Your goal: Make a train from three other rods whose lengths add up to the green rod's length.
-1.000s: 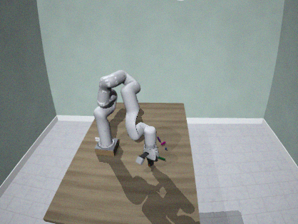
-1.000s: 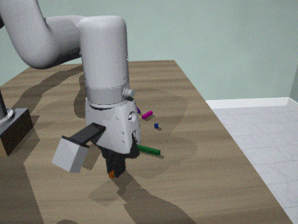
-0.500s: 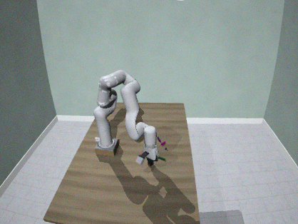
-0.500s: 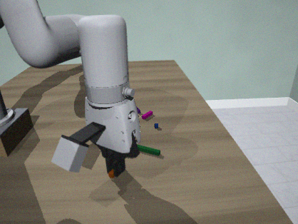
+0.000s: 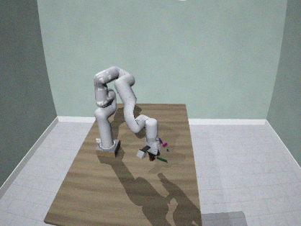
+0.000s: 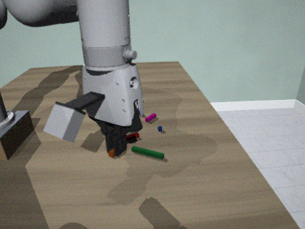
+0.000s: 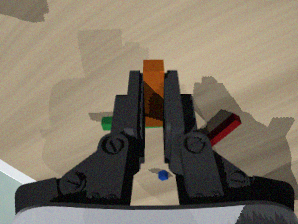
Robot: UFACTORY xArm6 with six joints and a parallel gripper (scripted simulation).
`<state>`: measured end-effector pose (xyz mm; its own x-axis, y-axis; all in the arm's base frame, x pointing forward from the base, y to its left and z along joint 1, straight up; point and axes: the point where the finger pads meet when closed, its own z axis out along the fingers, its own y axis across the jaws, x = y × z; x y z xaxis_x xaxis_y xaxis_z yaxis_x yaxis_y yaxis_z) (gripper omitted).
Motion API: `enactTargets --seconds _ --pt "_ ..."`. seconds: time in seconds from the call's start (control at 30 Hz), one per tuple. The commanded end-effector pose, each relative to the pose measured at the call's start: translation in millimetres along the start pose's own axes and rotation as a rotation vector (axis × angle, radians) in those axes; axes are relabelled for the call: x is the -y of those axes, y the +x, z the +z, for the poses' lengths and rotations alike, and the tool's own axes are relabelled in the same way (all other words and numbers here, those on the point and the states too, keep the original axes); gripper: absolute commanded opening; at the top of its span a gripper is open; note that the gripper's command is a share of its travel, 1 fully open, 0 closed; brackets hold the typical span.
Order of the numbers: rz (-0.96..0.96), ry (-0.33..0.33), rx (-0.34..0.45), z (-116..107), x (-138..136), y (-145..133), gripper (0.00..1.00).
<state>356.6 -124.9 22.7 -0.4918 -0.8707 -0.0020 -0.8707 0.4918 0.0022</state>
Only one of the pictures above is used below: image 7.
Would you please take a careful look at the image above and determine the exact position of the green rod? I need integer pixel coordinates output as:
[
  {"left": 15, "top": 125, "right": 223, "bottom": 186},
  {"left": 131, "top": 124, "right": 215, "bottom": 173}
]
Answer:
[{"left": 101, "top": 116, "right": 158, "bottom": 131}]

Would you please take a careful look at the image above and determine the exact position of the red rod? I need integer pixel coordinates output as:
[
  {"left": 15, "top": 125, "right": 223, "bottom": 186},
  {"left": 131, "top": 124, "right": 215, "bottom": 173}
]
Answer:
[{"left": 206, "top": 113, "right": 242, "bottom": 147}]

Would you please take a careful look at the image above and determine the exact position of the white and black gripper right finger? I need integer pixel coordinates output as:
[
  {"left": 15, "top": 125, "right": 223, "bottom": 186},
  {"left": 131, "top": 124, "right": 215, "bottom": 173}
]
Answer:
[{"left": 163, "top": 70, "right": 294, "bottom": 212}]

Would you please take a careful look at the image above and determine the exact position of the orange rod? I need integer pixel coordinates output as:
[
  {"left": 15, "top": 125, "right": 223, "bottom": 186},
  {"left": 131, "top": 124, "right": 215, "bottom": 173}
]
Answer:
[{"left": 143, "top": 60, "right": 164, "bottom": 127}]

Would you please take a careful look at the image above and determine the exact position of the small blue block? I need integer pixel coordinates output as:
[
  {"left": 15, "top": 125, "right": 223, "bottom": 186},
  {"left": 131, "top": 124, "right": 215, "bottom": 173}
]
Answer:
[{"left": 158, "top": 170, "right": 168, "bottom": 181}]

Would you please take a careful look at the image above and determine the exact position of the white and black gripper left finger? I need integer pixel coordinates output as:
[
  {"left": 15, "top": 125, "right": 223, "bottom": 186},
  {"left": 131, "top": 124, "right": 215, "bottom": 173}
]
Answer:
[{"left": 15, "top": 70, "right": 145, "bottom": 215}]

